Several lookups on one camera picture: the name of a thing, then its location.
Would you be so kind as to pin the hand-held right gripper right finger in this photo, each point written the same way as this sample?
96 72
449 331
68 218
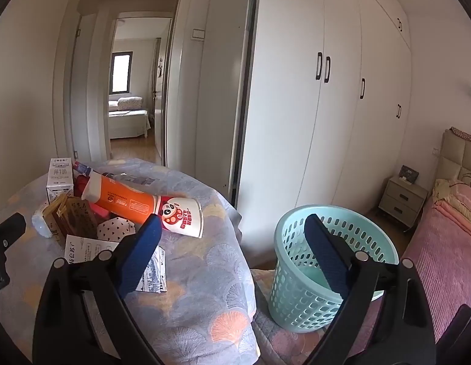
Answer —
326 258

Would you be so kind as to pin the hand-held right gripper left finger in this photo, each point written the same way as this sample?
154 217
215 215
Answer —
140 251

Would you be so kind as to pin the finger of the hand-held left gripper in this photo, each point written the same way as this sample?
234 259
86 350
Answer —
11 226

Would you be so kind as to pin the teal plastic laundry basket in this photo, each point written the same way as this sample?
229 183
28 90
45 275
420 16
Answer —
296 304

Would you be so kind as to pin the clear plastic bottle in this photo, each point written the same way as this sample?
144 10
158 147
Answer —
125 178

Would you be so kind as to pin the red blue snack box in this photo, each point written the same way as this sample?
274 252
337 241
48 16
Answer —
82 186

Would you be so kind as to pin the grey printed leaflet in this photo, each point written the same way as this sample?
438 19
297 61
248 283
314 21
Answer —
155 273

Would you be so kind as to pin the clear plastic container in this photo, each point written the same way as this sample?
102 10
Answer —
42 222

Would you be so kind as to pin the white dotted face mask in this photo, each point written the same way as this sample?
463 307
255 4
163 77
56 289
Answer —
113 228

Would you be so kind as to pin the orange white panda bottle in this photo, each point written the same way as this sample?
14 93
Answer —
125 205

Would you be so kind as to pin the white printed flat carton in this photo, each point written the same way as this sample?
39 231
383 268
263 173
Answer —
87 251

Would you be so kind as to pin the brown paper packet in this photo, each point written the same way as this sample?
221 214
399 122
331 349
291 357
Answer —
74 216

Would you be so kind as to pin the white milk carton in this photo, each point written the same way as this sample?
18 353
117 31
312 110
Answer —
60 182

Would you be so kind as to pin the white dotted blanket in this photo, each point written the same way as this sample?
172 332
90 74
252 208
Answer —
205 273

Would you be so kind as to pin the beige nightstand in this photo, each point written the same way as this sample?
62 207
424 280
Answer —
403 201

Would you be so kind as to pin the pink bed blanket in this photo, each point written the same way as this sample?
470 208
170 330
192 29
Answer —
444 266

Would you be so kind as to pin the white bed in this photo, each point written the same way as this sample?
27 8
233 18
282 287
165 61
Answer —
127 123

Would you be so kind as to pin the cream folded blanket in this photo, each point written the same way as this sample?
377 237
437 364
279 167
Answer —
444 192

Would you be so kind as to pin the peach folded blanket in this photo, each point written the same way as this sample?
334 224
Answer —
460 213

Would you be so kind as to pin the patterned pillow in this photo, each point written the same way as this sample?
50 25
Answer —
129 103

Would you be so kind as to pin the white wardrobe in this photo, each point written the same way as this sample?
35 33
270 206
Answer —
288 102

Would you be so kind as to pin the beige padded headboard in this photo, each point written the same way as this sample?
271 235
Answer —
454 159

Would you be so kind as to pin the white sliding door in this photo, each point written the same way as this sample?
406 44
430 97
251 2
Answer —
216 102

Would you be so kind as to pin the dark framed window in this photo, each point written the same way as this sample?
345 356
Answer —
120 72

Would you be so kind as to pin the floral cloth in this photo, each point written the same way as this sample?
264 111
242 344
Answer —
463 134

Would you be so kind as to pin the dark photo frame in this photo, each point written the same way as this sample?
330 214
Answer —
408 173

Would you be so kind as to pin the white wall switch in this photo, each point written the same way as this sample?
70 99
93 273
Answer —
198 34

